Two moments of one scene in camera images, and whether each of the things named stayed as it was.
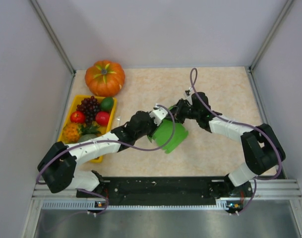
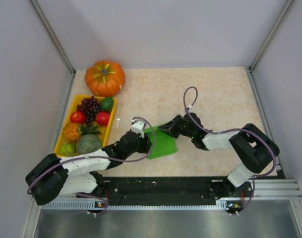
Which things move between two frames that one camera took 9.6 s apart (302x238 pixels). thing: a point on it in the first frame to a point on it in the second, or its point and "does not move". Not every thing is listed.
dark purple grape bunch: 90,106 does not move
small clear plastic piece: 118,120 does not move
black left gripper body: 151,128 to 143,144
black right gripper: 176,110 to 172,125
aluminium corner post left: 52,33 does not move
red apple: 77,117 does not move
